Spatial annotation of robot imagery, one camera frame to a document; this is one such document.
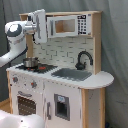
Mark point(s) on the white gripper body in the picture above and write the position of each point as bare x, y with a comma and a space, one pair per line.
37, 20

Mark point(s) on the toy microwave door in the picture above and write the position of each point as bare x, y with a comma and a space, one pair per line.
72, 25

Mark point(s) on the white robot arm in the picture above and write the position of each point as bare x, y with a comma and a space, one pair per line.
16, 32

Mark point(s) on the wooden toy kitchen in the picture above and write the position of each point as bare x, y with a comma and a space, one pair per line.
86, 98

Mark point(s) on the silver toy pot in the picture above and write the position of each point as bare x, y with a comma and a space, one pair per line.
30, 62

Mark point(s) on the black toy stovetop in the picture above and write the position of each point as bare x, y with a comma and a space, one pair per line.
40, 68

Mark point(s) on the grey toy sink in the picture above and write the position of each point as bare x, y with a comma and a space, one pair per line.
72, 74

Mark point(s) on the black toy faucet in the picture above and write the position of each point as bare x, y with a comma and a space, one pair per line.
83, 56

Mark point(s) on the left red stove knob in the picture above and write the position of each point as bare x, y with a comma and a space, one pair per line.
15, 79

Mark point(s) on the red stove knob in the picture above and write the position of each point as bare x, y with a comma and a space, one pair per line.
33, 84
15, 79

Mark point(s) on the right red stove knob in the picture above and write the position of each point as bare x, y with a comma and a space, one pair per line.
33, 84

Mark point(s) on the toy oven door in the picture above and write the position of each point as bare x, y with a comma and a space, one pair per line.
28, 102

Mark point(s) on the grey ice dispenser panel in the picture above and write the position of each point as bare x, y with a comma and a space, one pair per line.
62, 107

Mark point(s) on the grey cabinet door handle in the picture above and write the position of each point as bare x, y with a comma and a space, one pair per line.
48, 111

